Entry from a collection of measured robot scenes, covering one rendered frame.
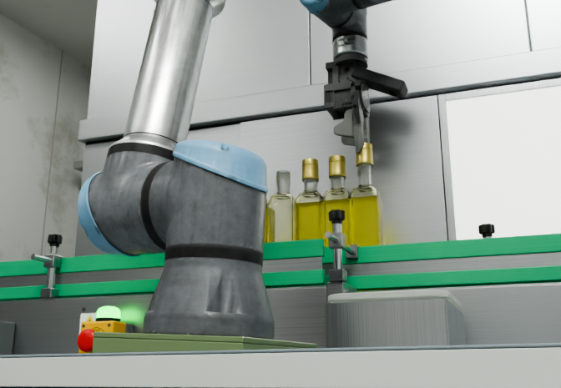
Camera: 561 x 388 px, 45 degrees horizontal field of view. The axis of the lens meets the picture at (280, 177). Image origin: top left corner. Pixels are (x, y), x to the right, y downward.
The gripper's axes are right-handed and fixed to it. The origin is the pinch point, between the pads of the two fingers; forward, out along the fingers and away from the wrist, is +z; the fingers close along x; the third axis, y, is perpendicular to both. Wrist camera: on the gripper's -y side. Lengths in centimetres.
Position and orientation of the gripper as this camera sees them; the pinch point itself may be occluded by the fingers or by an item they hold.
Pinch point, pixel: (363, 148)
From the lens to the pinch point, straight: 137.5
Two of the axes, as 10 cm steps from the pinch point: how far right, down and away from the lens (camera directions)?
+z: 0.0, 9.6, -2.9
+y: -9.4, 1.0, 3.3
